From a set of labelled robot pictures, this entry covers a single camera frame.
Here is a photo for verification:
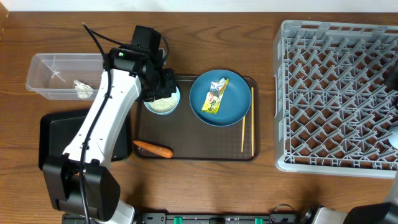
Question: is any clear plastic waste bin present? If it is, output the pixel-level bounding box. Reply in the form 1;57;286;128
26;53;103;101

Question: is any light blue cup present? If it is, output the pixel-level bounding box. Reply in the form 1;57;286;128
387;126;398;149

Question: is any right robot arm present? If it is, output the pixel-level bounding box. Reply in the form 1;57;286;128
300;174;397;224

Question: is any light blue rice bowl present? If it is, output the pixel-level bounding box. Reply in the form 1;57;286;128
144;88;180;115

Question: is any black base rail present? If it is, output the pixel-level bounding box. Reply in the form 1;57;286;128
62;203;312;224

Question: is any brown serving tray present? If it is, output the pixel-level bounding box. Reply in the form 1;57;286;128
133;75;261;162

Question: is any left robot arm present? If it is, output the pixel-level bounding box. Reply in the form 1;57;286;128
42;47;177;223

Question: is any white paper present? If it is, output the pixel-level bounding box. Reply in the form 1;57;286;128
74;80;93;99

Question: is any dark blue plate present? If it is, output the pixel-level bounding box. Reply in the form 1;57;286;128
189;69;252;126

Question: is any yellow snack wrapper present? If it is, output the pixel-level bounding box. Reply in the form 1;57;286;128
201;78;229;114

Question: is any right wooden chopstick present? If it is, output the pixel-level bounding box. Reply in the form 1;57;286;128
251;87;255;157

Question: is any grey dishwasher rack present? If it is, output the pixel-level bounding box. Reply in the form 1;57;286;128
273;20;397;179

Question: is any orange carrot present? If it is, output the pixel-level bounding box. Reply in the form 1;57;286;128
133;140;174;159

